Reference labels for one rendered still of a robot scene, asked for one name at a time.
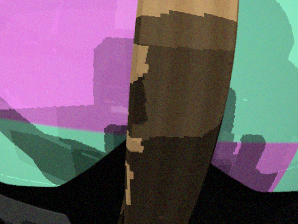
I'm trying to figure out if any wooden post with slot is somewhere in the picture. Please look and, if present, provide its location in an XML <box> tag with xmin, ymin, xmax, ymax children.
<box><xmin>117</xmin><ymin>198</ymin><xmax>125</xmax><ymax>224</ymax></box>

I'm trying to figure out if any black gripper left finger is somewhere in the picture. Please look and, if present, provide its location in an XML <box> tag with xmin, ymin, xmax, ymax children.
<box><xmin>0</xmin><ymin>139</ymin><xmax>126</xmax><ymax>224</ymax></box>

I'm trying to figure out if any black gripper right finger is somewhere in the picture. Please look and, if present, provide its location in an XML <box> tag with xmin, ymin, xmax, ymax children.
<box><xmin>189</xmin><ymin>163</ymin><xmax>298</xmax><ymax>224</ymax></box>

